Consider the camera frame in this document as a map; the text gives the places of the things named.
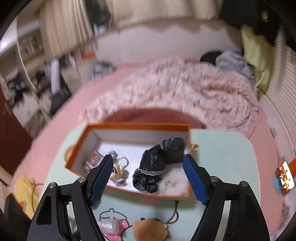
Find grey clothes pile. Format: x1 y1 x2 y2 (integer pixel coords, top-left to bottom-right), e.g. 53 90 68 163
215 51 256 84

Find orange cardboard box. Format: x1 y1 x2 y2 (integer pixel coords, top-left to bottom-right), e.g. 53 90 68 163
64 123 192 199

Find brown plush bear toy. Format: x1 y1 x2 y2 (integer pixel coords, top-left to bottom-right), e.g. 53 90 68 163
132 218 170 241

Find pink floral duvet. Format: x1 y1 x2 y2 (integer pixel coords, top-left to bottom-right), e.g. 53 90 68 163
79 58 259 137

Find beige curtain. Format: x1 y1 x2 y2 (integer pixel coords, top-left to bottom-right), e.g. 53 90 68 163
39 0 222 59

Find yellow-green hanging cloth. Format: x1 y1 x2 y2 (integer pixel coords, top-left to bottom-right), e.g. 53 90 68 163
241 25 275 92

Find small doll keychain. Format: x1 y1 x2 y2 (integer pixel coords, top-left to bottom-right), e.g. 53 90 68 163
108 150 130 185

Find striped clothes on bed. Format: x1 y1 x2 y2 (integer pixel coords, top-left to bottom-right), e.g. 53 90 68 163
90 61 116 81

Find black lace cloth bundle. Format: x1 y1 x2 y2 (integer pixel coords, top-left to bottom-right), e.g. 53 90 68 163
132 137 186 196

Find black clothes pile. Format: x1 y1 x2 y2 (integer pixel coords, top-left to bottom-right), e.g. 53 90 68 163
200 51 222 65

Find clear plastic packet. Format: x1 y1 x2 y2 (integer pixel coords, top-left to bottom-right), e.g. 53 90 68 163
97 219 122 235

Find mint green lap table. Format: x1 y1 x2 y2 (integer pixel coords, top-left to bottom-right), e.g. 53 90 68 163
45 123 260 240

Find white fluffy pompom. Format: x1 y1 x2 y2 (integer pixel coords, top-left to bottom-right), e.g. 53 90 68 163
158 169 188 196

